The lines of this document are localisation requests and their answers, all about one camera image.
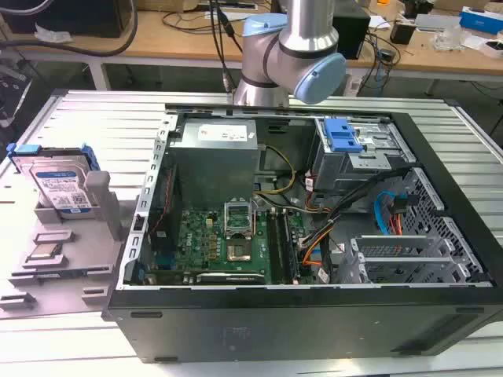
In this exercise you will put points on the hard disk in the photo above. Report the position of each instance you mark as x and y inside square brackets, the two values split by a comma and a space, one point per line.
[59, 184]

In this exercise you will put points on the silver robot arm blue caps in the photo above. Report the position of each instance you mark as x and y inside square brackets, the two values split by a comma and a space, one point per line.
[306, 23]

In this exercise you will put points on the metal disk bay cage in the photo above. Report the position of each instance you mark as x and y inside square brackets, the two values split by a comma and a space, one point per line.
[353, 169]

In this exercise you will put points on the blue disk carrier latch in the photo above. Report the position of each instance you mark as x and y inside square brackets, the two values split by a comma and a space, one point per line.
[342, 135]

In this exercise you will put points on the grey power supply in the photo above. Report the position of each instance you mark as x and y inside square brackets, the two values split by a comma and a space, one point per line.
[212, 165]

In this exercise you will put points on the black RAM slot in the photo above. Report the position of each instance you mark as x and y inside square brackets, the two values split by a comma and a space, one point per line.
[275, 247]
[290, 247]

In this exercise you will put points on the CPU socket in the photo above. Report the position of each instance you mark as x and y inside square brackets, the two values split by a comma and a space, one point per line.
[239, 251]

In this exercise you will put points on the green motherboard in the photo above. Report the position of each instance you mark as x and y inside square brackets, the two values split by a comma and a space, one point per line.
[196, 239]

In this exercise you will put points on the black case fan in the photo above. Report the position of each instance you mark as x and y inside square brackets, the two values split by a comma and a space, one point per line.
[165, 212]

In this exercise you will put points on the black graphics card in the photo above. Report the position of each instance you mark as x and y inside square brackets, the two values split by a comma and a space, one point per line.
[230, 278]

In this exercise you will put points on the black PC case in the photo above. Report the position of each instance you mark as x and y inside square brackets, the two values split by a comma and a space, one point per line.
[275, 326]

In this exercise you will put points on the grey parts rack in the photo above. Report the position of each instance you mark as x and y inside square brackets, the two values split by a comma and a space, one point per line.
[86, 235]

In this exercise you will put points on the wooden desk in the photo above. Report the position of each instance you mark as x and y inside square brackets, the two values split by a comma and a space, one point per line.
[157, 43]
[432, 59]

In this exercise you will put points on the black computer tower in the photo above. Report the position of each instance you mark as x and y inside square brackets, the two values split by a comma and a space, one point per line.
[351, 31]

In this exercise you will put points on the silver CPU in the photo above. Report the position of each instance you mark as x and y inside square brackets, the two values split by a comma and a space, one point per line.
[45, 251]

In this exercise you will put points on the small black box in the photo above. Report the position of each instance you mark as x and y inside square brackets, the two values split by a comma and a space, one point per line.
[402, 31]

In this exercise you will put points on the dark RAM stick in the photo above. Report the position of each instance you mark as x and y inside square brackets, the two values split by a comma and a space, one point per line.
[51, 275]

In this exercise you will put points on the flat white box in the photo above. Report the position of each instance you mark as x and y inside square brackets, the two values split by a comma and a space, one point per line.
[436, 21]

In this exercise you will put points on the large black box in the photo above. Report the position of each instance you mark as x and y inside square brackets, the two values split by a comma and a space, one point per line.
[70, 17]

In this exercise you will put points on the clear plastic bag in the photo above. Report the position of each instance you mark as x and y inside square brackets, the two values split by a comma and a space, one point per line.
[452, 37]

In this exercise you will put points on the crumpled white paper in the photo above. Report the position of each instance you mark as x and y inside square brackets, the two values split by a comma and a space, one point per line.
[53, 33]

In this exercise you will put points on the black and white tray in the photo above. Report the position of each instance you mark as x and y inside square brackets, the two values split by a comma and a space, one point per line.
[493, 47]

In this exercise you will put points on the blue cardboard box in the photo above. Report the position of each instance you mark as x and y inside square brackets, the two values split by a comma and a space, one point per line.
[479, 17]

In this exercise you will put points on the metal expansion slot bracket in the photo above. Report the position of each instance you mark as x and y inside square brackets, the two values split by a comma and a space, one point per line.
[401, 265]
[397, 245]

